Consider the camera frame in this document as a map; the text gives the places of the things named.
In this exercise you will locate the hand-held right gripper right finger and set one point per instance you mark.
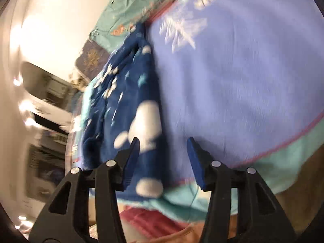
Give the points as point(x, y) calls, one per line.
point(195, 164)

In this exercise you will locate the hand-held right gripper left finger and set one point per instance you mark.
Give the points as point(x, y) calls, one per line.
point(131, 162)

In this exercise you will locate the navy fleece garment white spots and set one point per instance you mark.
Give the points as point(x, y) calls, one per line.
point(126, 93)

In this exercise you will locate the red cloth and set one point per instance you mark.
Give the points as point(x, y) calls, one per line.
point(146, 220)

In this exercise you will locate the dark cabinet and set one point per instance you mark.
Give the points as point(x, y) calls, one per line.
point(45, 169)

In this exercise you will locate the purple printed bedsheet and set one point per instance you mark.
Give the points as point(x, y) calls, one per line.
point(227, 81)

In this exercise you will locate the beige striped cloth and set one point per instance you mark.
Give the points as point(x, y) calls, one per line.
point(77, 81)

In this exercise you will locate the grey tree print pillow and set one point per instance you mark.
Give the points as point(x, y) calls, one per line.
point(92, 58)

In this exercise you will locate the arched doorway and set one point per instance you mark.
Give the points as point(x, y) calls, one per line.
point(48, 86)

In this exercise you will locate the teal patterned pillow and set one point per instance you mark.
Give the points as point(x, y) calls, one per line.
point(121, 10)

